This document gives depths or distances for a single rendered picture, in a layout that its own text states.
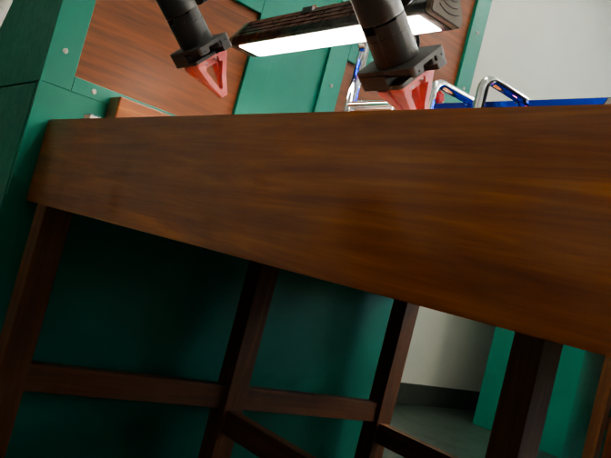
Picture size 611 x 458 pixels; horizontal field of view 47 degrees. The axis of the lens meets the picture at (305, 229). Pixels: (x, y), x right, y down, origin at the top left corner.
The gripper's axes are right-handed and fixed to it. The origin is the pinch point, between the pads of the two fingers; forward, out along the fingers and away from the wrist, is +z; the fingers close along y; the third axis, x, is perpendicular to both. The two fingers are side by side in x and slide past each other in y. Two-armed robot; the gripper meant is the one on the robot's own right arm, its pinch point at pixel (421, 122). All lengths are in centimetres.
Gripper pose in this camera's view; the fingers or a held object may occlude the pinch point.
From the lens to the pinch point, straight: 95.6
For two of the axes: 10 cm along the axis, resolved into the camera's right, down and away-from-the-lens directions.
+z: 4.0, 8.1, 4.2
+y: -6.2, -1.0, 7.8
